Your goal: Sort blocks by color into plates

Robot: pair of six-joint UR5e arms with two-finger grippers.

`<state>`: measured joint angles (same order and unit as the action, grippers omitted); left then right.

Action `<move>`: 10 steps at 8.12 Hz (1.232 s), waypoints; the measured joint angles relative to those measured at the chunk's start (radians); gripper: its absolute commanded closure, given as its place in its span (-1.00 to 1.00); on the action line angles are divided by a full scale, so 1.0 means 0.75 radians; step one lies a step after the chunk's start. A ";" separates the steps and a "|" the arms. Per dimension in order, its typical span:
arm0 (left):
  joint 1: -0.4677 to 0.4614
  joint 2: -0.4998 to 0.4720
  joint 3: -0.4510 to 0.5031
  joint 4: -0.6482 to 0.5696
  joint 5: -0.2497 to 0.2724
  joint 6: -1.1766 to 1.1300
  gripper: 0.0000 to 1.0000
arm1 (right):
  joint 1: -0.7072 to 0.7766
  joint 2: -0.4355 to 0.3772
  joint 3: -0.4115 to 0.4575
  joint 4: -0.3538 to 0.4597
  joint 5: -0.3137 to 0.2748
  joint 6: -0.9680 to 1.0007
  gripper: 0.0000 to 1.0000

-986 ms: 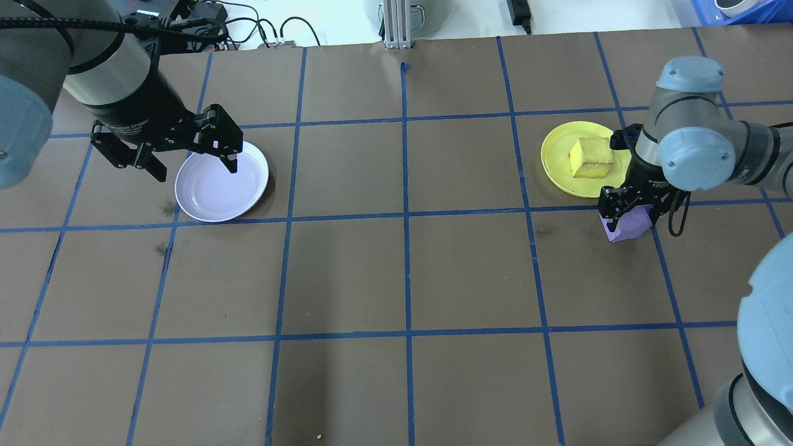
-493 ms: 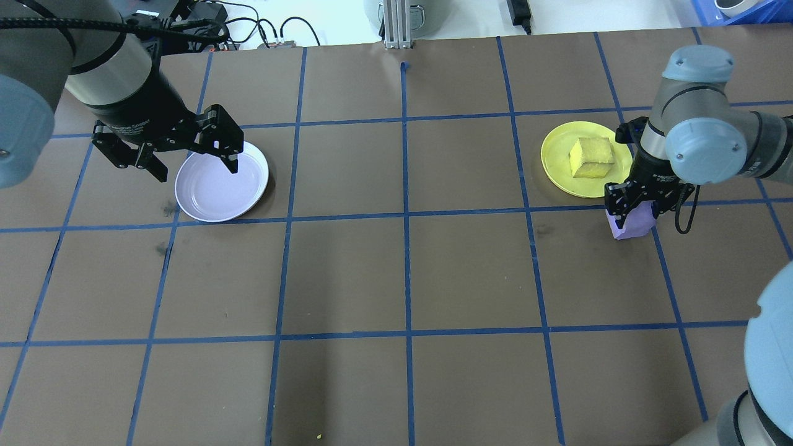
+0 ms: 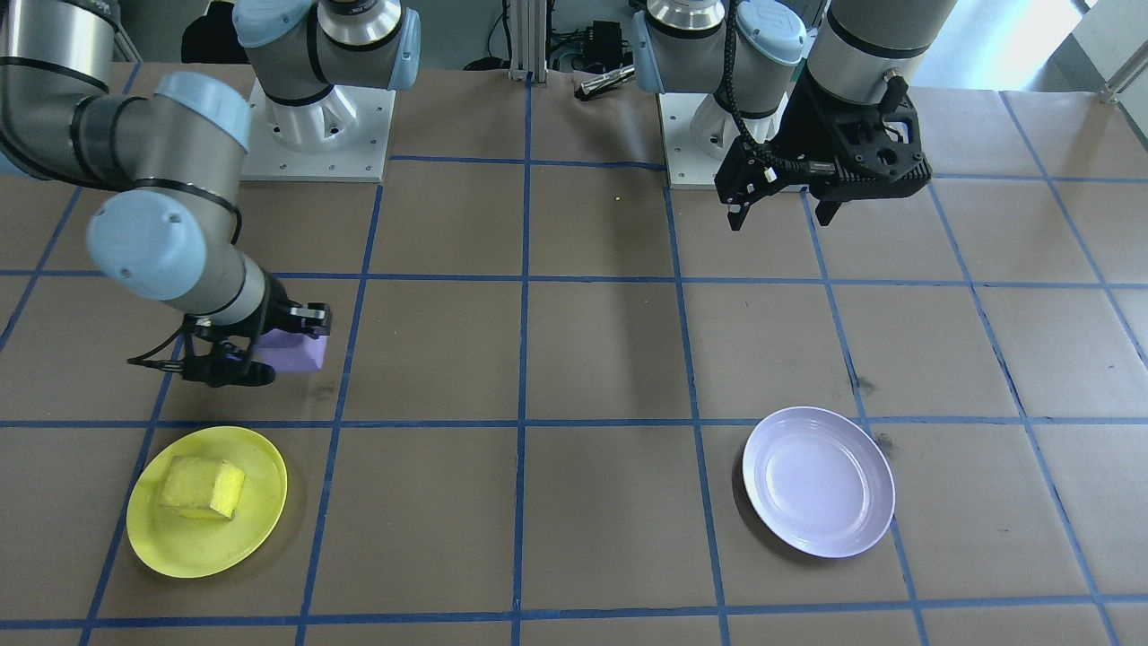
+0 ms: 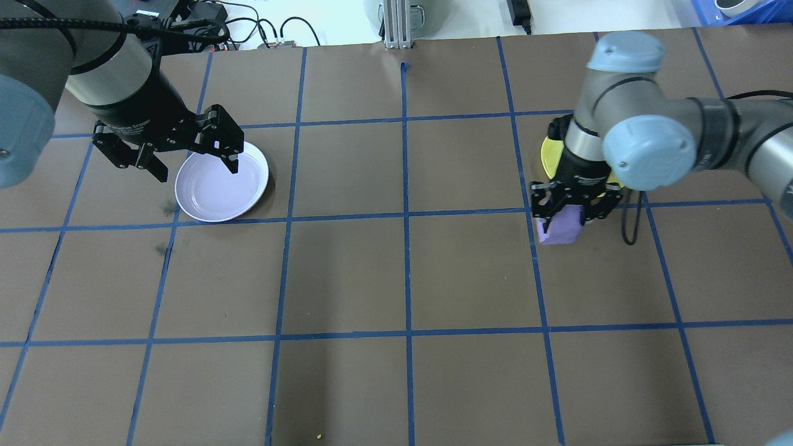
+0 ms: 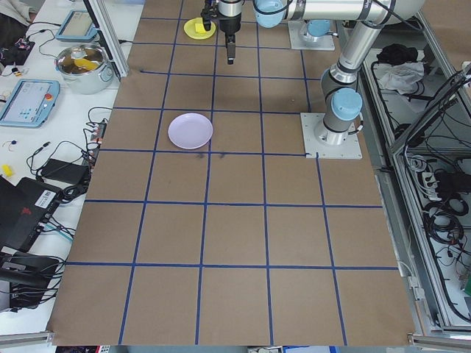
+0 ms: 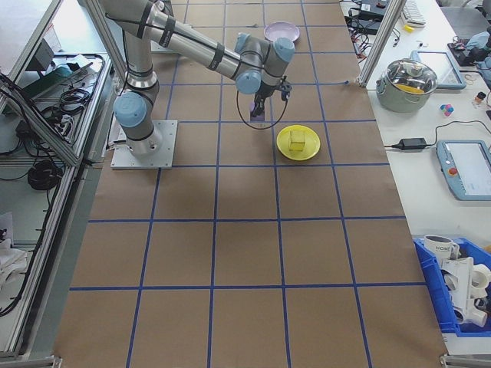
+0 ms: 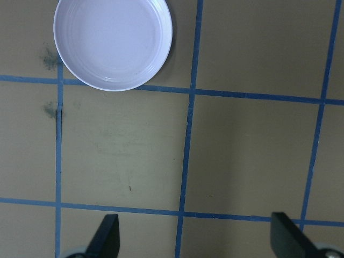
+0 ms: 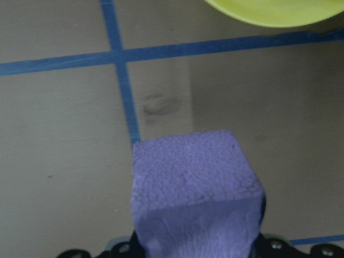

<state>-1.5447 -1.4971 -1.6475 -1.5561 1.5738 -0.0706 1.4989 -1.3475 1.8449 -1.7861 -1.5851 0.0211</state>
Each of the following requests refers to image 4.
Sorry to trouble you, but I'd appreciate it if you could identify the purple foam block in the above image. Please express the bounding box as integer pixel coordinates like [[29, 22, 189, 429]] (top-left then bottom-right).
[[537, 204, 586, 245]]

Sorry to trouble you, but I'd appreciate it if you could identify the yellow round plate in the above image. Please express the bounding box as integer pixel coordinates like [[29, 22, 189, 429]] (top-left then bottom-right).
[[540, 133, 624, 188]]

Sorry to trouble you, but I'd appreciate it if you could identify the lavender round plate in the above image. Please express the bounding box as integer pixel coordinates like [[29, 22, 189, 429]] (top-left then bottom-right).
[[175, 141, 270, 224]]

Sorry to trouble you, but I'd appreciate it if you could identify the black electronics box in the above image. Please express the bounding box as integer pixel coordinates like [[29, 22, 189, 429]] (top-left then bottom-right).
[[186, 2, 230, 25]]

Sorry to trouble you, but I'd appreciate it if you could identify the black power adapter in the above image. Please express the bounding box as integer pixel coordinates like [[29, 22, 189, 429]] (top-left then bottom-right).
[[507, 0, 533, 35]]

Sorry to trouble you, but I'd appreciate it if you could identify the white mug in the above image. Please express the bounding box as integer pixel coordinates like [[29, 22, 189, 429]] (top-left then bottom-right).
[[712, 0, 753, 18]]

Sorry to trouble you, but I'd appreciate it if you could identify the blue plastic bin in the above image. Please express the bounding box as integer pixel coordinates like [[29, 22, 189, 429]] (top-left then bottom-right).
[[691, 0, 793, 27]]

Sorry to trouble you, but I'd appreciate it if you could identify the aluminium profile post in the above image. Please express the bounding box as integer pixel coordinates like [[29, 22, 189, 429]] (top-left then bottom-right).
[[384, 0, 414, 50]]

